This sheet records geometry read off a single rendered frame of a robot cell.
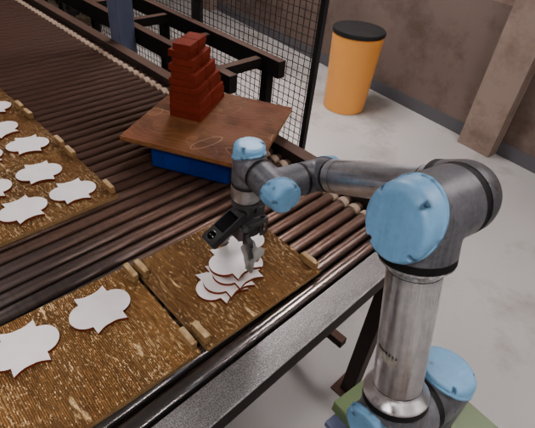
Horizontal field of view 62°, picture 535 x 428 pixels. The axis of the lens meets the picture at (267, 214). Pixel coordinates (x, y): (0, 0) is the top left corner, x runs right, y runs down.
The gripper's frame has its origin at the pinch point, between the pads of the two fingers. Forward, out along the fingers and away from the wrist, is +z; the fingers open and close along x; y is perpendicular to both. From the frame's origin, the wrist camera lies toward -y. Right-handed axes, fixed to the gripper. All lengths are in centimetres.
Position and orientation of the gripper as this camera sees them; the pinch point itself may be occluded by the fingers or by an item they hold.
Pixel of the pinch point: (234, 259)
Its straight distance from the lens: 121.6
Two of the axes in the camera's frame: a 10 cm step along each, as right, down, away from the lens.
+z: -0.9, 7.7, 6.3
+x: -6.3, -5.3, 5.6
